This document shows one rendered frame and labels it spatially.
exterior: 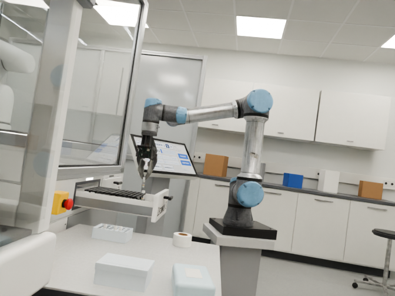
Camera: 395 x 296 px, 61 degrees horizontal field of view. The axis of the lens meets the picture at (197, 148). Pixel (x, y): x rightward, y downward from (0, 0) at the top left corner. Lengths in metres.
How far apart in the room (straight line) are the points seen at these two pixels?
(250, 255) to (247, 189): 0.34
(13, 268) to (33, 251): 0.06
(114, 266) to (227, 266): 0.87
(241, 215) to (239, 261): 0.21
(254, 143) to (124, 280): 0.90
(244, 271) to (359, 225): 3.06
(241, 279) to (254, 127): 0.71
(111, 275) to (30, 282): 0.24
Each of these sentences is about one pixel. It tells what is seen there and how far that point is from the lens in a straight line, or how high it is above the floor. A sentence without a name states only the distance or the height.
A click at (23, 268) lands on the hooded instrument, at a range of 0.66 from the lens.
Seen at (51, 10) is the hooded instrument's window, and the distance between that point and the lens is 0.65.
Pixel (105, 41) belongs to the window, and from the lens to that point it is 1.62.
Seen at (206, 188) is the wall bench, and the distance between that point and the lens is 4.38.
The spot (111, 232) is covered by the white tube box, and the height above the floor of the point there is 0.79.
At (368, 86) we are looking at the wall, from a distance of 5.46.
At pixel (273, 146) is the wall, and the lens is 5.08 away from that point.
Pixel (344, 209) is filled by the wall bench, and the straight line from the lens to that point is 4.53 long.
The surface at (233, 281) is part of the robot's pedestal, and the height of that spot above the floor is 0.55.
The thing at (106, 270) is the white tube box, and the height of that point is 0.80.
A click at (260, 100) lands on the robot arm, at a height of 1.39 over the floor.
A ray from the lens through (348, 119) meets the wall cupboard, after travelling 4.92.
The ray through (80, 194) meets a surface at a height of 0.88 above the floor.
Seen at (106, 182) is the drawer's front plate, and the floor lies 0.91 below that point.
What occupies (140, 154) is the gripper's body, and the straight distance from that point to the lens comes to 1.49.
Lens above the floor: 1.09
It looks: 2 degrees up
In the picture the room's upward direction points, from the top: 8 degrees clockwise
